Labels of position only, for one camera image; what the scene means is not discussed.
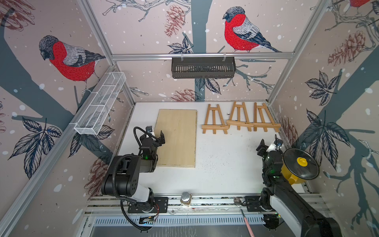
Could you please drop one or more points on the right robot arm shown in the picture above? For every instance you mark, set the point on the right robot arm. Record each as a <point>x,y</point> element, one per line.
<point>279,195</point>

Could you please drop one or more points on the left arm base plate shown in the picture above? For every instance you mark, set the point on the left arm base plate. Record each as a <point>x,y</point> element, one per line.
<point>158,204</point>

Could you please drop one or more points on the green circuit board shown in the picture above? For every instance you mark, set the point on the green circuit board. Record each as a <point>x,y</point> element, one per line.
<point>147,220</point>

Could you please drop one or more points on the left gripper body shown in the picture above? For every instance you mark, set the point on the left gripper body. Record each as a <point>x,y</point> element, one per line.
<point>156,143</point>

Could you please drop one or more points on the wooden easel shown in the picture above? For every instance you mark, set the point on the wooden easel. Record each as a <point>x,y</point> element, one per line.
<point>239,117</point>
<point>263,119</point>
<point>214,120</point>

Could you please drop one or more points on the black hanging basket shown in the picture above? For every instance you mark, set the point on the black hanging basket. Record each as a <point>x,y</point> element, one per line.
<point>203,68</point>

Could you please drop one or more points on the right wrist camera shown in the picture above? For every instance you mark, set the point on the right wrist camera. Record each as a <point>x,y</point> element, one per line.
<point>276,145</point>

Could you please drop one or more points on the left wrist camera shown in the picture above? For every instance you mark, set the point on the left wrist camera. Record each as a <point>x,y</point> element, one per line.
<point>149,129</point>

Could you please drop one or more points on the white wire mesh basket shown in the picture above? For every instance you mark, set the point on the white wire mesh basket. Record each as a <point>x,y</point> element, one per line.
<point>96,113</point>

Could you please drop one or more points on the pink handled spoon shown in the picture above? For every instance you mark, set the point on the pink handled spoon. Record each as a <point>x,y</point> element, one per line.
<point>238,203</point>

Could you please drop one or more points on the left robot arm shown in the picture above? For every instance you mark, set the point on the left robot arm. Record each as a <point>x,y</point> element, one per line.
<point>122,178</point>

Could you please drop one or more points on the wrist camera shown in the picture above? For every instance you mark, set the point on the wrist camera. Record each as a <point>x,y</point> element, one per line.
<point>276,145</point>
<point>149,129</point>

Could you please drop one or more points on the plywood board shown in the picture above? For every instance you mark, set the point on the plywood board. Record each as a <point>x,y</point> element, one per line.
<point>179,129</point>

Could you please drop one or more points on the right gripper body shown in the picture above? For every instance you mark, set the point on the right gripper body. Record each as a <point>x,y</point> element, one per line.
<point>263,153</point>

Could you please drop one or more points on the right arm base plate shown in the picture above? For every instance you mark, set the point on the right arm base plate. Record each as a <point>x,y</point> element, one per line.
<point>253,204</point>

